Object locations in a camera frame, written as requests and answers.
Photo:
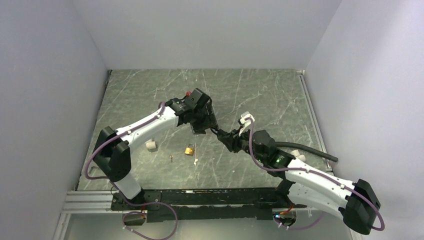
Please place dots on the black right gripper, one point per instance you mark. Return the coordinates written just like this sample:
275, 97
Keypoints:
232, 139

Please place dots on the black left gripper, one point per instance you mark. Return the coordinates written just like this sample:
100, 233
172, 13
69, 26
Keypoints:
210, 121

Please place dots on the black padlock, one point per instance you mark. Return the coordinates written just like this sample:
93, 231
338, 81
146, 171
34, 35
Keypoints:
215, 131

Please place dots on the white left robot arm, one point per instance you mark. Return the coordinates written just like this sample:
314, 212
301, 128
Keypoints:
113, 148

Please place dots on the white pipe elbow right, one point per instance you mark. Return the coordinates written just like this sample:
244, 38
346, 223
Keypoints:
298, 155

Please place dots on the white pipe elbow left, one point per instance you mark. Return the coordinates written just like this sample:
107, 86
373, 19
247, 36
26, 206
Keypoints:
151, 145

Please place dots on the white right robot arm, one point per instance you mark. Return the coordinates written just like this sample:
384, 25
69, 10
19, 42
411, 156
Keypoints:
354, 202

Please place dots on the brass padlock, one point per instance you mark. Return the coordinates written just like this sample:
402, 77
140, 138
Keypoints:
189, 150

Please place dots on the black foam tube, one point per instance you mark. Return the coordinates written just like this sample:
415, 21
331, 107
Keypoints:
308, 149

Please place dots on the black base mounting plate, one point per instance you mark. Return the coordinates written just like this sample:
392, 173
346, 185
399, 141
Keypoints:
206, 204

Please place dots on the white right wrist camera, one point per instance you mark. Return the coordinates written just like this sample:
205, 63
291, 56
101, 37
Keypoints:
245, 122

